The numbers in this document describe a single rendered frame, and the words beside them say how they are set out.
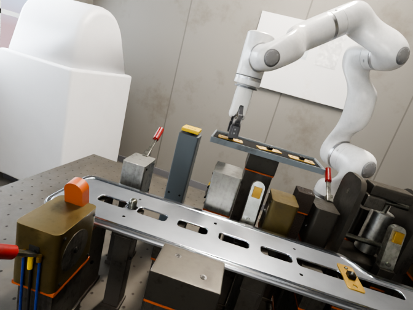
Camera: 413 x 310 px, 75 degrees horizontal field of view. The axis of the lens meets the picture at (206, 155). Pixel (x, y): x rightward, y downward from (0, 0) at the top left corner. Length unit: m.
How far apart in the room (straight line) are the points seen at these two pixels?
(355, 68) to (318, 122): 1.98
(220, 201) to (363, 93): 0.66
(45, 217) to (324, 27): 0.87
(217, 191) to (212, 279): 0.30
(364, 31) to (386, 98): 2.21
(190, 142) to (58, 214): 0.51
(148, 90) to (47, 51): 1.27
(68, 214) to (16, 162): 2.29
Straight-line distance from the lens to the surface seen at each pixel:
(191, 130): 0.90
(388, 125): 3.27
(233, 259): 0.61
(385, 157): 3.33
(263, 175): 0.91
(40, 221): 0.51
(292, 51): 0.82
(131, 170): 0.79
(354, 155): 1.12
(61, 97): 2.34
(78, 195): 0.54
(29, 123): 2.60
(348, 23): 1.02
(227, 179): 0.72
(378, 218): 0.92
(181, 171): 0.94
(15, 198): 1.31
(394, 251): 0.89
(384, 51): 1.05
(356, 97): 1.12
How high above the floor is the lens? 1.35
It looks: 16 degrees down
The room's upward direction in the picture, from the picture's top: 15 degrees clockwise
